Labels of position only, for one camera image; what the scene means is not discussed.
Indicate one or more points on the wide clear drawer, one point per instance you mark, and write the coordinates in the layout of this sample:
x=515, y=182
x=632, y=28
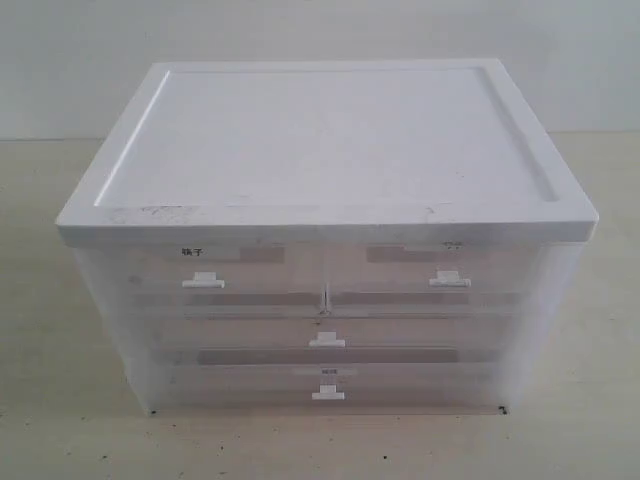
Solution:
x=188, y=336
x=359, y=385

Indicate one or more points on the white plastic drawer cabinet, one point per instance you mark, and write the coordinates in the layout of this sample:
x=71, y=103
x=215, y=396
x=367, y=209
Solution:
x=416, y=153

